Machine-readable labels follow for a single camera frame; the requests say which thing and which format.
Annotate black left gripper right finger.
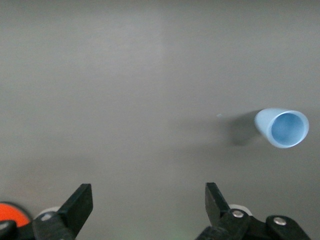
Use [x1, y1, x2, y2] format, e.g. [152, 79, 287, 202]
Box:
[197, 182, 251, 240]

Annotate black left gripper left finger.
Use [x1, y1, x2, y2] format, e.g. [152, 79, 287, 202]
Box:
[32, 183, 94, 240]

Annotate light blue plastic cup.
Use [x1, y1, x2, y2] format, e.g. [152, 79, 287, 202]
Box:
[254, 107, 310, 150]

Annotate orange cylindrical can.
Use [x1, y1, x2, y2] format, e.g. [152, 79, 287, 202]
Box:
[0, 201, 31, 228]

